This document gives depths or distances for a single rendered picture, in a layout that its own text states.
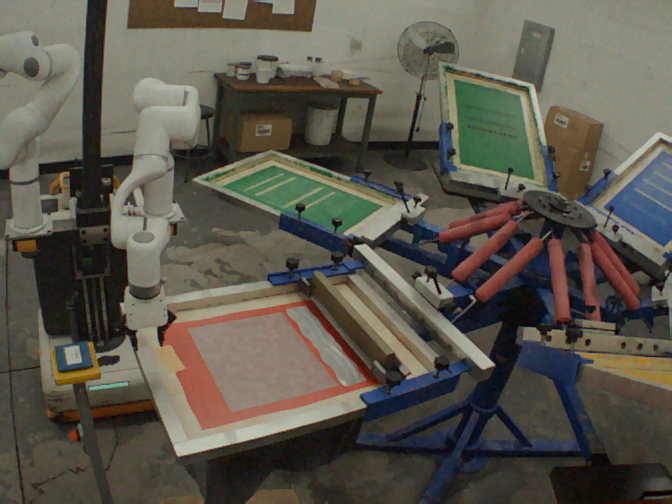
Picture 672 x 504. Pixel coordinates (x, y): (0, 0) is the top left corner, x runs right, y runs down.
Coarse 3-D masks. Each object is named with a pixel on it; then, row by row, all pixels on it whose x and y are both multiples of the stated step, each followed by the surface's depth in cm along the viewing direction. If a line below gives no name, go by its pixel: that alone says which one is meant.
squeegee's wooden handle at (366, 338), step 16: (320, 272) 168; (320, 288) 164; (336, 304) 157; (336, 320) 158; (352, 320) 151; (352, 336) 152; (368, 336) 145; (368, 352) 146; (384, 352) 139; (384, 368) 141
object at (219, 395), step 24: (264, 360) 144; (288, 360) 146; (312, 360) 148; (360, 360) 151; (192, 384) 131; (216, 384) 133; (240, 384) 134; (264, 384) 136; (288, 384) 138; (312, 384) 139; (336, 384) 141; (360, 384) 142; (192, 408) 124; (216, 408) 125; (240, 408) 127; (264, 408) 129; (288, 408) 130
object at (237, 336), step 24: (240, 312) 161; (264, 312) 163; (312, 312) 167; (168, 336) 145; (192, 336) 147; (216, 336) 149; (240, 336) 151; (264, 336) 153; (288, 336) 155; (336, 336) 159; (192, 360) 139; (216, 360) 141; (240, 360) 142
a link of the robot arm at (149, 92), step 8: (144, 80) 126; (152, 80) 128; (160, 80) 133; (136, 88) 124; (144, 88) 123; (152, 88) 124; (160, 88) 124; (168, 88) 125; (176, 88) 126; (184, 88) 126; (136, 96) 123; (144, 96) 123; (152, 96) 123; (160, 96) 124; (168, 96) 124; (176, 96) 125; (136, 104) 124; (144, 104) 123; (152, 104) 124; (160, 104) 124; (168, 104) 125; (176, 104) 125; (200, 112) 147; (200, 120) 150; (184, 144) 155; (192, 144) 155
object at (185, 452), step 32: (224, 288) 164; (256, 288) 167; (288, 288) 173; (352, 288) 181; (384, 320) 167; (416, 352) 155; (160, 384) 124; (160, 416) 116; (320, 416) 125; (352, 416) 129; (192, 448) 109; (224, 448) 112
